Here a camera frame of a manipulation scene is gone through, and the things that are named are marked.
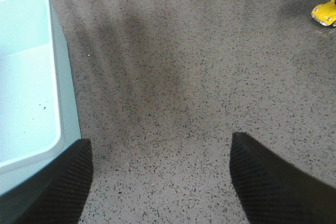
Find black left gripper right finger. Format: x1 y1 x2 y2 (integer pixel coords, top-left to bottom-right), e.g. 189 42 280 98
229 132 335 223

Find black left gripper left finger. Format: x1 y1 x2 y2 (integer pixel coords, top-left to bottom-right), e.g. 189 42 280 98
16 138 93 224

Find yellow toy beetle car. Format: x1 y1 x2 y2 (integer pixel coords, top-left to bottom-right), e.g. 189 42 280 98
311 0 336 27

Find light blue storage box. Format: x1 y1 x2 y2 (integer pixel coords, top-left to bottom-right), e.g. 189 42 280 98
0 0 81 224

